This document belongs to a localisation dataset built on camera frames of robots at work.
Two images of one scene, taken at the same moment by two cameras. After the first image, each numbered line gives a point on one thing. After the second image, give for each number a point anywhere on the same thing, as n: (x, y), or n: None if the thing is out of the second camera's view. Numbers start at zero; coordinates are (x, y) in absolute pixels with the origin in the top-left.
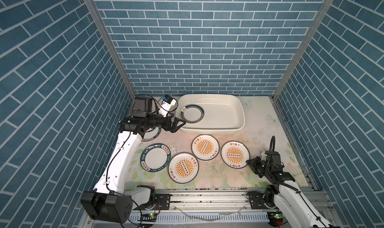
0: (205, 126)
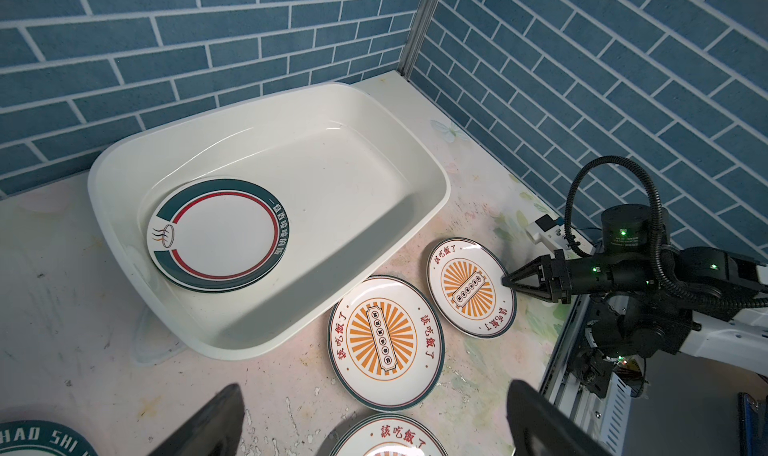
0: (353, 171)
